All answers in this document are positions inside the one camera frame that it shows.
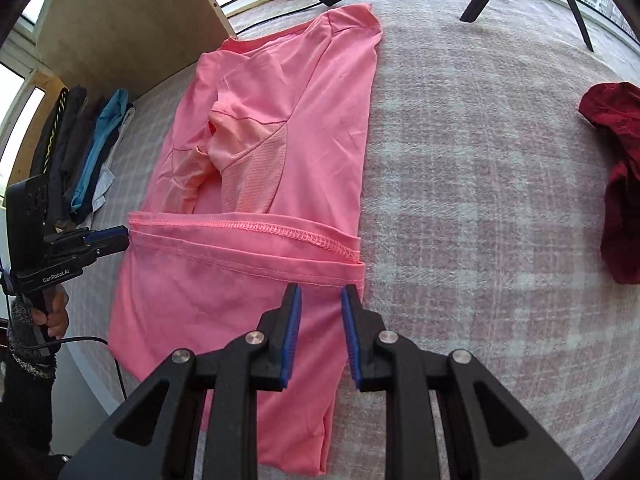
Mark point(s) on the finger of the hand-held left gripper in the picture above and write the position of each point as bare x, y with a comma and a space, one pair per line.
112, 245
107, 232

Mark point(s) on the brown folded garment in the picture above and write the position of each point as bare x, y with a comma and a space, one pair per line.
87, 130

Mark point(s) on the wooden side panel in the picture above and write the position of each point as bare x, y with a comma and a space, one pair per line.
37, 120

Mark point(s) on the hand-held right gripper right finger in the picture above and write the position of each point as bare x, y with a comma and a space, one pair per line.
350, 335

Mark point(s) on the pink t-shirt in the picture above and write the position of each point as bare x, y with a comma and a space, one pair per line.
250, 270

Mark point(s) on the pink checked blanket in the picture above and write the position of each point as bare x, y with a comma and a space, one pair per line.
475, 185

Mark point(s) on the blue folded garment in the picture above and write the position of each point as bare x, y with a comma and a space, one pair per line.
102, 140

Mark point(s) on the white folded garment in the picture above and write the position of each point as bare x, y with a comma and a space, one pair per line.
107, 182

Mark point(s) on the stack of folded clothes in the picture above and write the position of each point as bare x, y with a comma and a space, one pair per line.
114, 147

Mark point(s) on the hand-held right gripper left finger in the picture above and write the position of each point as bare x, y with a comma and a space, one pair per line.
292, 335

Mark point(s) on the person's left forearm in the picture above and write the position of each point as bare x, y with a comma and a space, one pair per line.
25, 400

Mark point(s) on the large wooden board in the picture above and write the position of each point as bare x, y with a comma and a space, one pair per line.
125, 25

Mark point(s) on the dark red garment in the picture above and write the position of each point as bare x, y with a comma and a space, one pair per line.
620, 220

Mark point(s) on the person's left hand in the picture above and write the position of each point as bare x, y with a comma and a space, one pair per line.
60, 315

